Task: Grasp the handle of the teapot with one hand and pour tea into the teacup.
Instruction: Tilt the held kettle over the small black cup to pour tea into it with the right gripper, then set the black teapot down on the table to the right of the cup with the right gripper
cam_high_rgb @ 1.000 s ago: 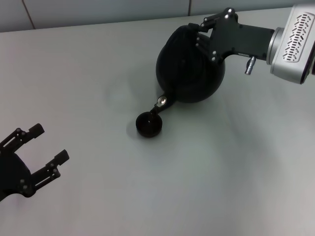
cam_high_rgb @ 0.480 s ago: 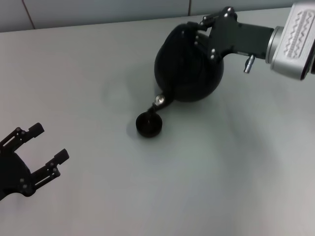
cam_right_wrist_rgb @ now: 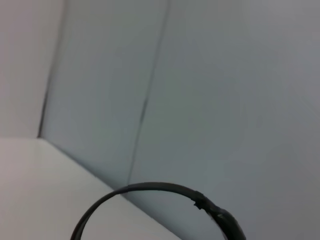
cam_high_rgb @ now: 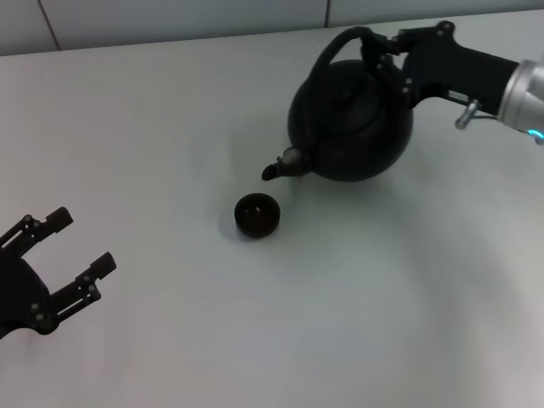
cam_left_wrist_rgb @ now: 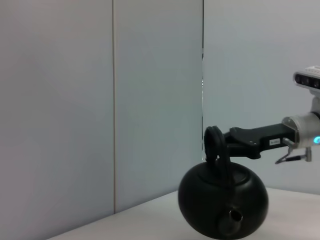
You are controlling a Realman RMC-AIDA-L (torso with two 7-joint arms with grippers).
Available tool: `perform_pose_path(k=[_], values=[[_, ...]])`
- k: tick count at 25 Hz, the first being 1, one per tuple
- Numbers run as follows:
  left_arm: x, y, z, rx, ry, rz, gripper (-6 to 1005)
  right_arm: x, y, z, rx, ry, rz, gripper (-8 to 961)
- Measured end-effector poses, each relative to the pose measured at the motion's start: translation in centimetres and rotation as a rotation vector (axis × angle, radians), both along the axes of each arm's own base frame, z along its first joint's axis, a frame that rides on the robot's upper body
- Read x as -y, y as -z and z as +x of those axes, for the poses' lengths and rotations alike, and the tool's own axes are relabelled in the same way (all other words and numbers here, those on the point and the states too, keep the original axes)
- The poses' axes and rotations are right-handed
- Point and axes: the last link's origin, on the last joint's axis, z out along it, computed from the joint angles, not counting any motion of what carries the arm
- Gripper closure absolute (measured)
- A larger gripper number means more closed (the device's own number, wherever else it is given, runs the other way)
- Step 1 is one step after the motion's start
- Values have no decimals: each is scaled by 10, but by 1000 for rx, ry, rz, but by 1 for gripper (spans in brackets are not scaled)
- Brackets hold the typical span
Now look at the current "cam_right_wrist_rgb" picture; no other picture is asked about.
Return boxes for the black round teapot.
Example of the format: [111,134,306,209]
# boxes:
[69,181,247,240]

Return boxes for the white foam board panel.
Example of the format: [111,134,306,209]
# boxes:
[37,0,172,201]
[0,0,68,139]
[127,0,320,240]

